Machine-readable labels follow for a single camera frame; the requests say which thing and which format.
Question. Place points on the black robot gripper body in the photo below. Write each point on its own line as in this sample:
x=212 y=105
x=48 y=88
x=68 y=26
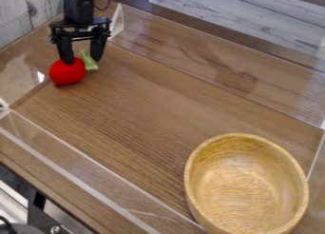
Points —
x=80 y=25

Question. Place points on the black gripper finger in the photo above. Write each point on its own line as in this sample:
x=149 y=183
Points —
x=97 y=44
x=64 y=48

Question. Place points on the red plush strawberry toy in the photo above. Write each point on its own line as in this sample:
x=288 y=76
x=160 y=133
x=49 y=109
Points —
x=64 y=74

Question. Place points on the oval wooden bowl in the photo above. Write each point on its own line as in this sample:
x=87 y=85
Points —
x=245 y=186

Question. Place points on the clear acrylic enclosure walls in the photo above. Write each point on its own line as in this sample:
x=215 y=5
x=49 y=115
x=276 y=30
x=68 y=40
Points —
x=101 y=146

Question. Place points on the black metal bracket with bolt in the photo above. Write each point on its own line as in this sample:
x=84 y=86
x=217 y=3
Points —
x=39 y=219

